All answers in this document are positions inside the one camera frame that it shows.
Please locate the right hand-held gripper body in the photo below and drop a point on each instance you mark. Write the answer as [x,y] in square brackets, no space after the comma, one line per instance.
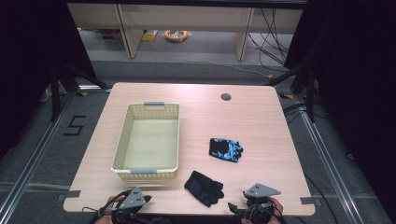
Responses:
[260,199]

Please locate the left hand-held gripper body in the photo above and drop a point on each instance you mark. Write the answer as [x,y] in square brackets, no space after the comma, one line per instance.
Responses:
[132,200]

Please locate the black fingerless glove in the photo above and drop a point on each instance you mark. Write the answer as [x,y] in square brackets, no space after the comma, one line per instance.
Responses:
[204,187]

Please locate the cream plastic basket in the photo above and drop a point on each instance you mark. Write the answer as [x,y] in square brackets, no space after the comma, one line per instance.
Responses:
[151,146]

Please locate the blue camouflage fingerless glove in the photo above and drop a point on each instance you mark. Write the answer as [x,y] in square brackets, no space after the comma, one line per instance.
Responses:
[225,150]

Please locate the person's right hand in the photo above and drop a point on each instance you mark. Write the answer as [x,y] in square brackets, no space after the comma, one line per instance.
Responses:
[277,210]

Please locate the person's left hand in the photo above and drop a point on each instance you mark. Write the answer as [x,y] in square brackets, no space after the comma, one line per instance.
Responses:
[109,214]

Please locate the grey tape strip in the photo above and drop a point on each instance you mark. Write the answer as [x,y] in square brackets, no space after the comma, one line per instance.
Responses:
[73,193]
[308,200]

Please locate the yellow floor tape marker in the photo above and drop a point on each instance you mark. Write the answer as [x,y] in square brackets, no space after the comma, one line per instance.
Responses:
[287,96]
[82,93]

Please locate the black metal stand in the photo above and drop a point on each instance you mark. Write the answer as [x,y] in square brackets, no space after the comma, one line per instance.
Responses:
[306,87]
[59,90]

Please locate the black curtain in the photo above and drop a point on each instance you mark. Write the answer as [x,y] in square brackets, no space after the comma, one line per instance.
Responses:
[355,93]
[34,62]

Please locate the yellow packet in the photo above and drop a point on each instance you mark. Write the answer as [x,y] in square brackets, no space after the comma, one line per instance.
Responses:
[149,36]

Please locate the metal floor rail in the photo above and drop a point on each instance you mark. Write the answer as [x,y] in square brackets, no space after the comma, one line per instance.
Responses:
[330,161]
[37,152]

